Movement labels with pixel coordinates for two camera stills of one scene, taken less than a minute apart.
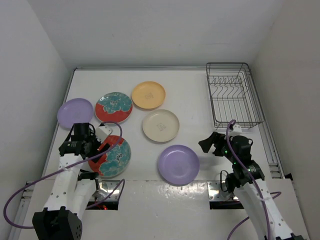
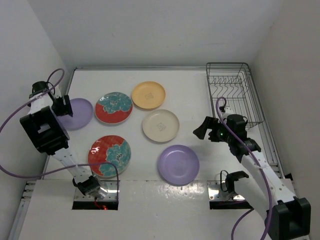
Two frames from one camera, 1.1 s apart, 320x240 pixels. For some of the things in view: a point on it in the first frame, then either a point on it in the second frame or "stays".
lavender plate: x=75 y=111 stays
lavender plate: x=178 y=164 stays
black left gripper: x=95 y=152 to x=62 y=111
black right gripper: x=205 y=144 to x=209 y=123
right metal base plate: x=216 y=193 stays
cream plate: x=160 y=125 stays
